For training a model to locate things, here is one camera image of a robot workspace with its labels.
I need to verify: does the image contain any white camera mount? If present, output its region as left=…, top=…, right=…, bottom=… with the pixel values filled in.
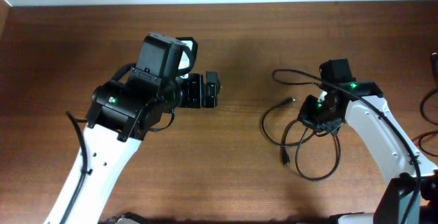
left=177, top=37, right=198, bottom=79
left=318, top=91, right=327, bottom=103

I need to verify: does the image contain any black right camera cable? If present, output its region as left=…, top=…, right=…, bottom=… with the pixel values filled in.
left=272, top=68, right=422, bottom=224

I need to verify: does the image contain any thin black micro USB cable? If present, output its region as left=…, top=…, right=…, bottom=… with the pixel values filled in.
left=261, top=96, right=342, bottom=182

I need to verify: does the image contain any black left camera cable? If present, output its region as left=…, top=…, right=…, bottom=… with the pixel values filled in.
left=60, top=36, right=199, bottom=224

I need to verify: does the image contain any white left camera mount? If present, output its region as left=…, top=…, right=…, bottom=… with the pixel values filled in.
left=177, top=37, right=198, bottom=79

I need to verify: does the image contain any black camera cable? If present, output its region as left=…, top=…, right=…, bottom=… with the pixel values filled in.
left=60, top=36, right=199, bottom=224
left=272, top=68, right=422, bottom=224

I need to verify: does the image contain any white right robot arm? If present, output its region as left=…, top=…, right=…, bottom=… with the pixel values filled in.
left=298, top=59, right=437, bottom=223

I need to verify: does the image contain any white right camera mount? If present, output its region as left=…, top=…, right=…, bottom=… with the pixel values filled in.
left=318, top=91, right=327, bottom=103

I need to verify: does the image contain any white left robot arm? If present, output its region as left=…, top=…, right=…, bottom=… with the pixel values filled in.
left=45, top=33, right=220, bottom=223

